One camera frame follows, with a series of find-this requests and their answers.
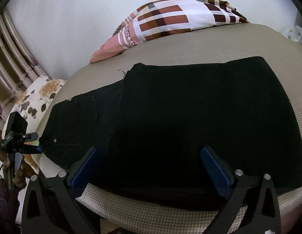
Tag black pants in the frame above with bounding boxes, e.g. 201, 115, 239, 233
40, 57, 302, 211

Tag person's left hand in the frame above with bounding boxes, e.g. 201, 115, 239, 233
3, 160, 26, 192

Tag floral pillow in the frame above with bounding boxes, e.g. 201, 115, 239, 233
1, 75, 68, 173

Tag brown wooden headboard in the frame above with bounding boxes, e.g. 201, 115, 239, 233
0, 9, 47, 131

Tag white dotted cloth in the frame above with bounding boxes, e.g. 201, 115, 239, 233
282, 25, 302, 45

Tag brown white checkered pillow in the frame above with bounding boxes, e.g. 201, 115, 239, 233
90, 0, 247, 63

